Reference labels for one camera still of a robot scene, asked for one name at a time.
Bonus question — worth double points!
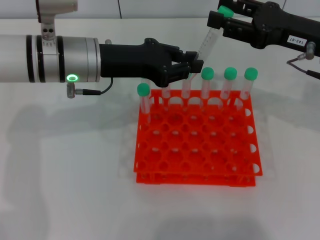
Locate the white wrist depth camera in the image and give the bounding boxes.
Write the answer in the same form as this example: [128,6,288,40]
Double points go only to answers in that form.
[34,0,79,14]

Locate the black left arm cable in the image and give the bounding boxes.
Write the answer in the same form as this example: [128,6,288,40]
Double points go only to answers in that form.
[66,77,114,100]

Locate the camera mounting bracket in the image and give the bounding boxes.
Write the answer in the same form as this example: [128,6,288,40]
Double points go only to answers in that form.
[37,11,58,42]

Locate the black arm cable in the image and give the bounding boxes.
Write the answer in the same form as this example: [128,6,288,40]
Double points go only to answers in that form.
[66,77,114,100]
[286,41,320,80]

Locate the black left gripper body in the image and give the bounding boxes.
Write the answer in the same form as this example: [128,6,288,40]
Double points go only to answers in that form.
[99,37,174,89]

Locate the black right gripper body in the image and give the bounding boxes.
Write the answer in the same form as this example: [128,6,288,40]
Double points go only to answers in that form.
[249,1,320,50]

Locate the orange test tube rack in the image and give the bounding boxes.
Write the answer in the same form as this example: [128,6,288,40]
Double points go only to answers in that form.
[133,89,264,187]

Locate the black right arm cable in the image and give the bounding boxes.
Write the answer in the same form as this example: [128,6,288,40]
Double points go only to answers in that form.
[286,41,320,80]

